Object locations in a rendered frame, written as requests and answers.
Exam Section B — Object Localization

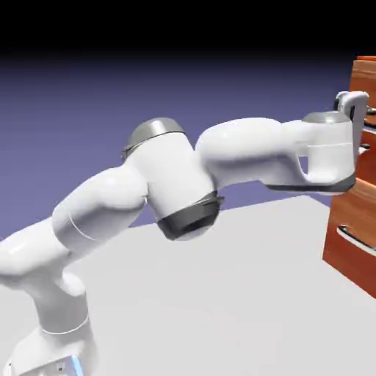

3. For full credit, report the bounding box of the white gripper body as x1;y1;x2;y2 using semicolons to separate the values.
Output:
349;91;370;170

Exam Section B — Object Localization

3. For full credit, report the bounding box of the wooden drawer front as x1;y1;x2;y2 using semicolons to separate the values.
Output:
322;178;376;298

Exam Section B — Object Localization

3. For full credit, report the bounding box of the brown wooden cabinet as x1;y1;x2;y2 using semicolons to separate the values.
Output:
322;54;376;299

